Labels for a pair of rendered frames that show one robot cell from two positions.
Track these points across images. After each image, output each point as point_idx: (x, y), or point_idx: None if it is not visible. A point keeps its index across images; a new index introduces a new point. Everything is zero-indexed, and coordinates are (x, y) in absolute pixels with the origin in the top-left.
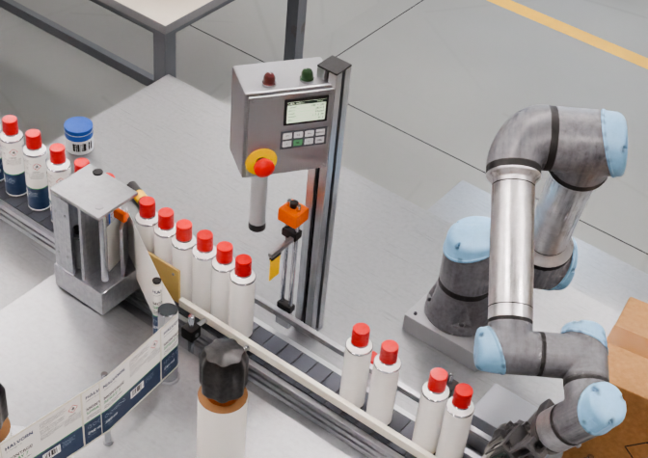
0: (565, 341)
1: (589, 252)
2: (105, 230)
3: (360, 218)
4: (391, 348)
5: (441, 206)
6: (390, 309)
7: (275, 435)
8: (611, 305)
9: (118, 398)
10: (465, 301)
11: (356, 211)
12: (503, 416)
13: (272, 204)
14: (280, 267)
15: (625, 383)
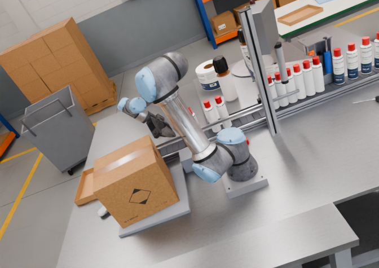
0: (138, 95)
1: (251, 267)
2: (304, 51)
3: (338, 170)
4: (205, 101)
5: (333, 211)
6: (268, 158)
7: (230, 108)
8: (211, 246)
9: (250, 69)
10: None
11: (345, 170)
12: (186, 151)
13: (365, 140)
14: (314, 132)
15: (137, 140)
